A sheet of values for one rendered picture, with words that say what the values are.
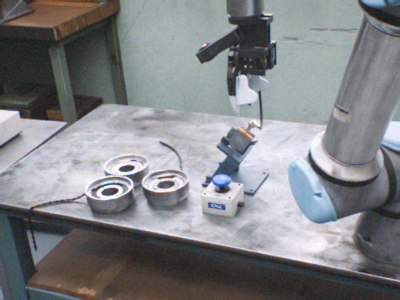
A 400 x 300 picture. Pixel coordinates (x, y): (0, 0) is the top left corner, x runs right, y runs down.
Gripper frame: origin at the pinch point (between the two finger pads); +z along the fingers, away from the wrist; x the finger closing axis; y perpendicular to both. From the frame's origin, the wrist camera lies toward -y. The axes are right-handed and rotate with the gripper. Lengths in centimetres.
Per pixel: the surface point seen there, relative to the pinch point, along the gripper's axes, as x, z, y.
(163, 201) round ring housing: -17.1, 16.8, -12.1
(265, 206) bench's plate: -9.1, 18.7, 8.4
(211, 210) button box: -16.1, 17.4, -1.1
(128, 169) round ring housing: -6.5, 17.2, -27.5
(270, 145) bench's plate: 19.0, 19.1, -0.5
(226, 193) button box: -13.9, 14.1, 1.8
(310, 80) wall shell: 147, 51, -27
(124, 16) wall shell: 144, 24, -124
